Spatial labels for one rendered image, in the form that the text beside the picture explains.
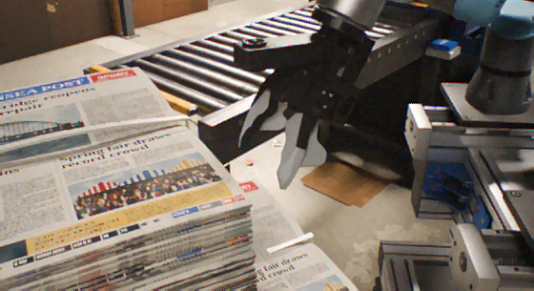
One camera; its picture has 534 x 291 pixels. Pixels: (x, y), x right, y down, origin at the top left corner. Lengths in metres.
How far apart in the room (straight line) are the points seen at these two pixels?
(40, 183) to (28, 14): 3.87
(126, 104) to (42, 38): 3.81
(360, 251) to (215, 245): 1.60
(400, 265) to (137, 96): 1.18
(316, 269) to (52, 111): 0.40
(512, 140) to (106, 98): 0.96
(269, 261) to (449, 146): 0.68
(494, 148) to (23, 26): 3.70
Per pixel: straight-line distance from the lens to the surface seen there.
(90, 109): 0.63
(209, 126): 1.14
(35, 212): 0.46
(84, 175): 0.50
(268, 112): 0.64
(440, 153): 1.27
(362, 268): 1.95
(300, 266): 0.71
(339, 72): 0.62
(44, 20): 4.41
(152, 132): 0.56
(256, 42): 0.56
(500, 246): 0.93
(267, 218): 0.79
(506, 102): 1.25
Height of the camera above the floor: 1.31
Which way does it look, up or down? 29 degrees down
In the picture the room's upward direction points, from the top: straight up
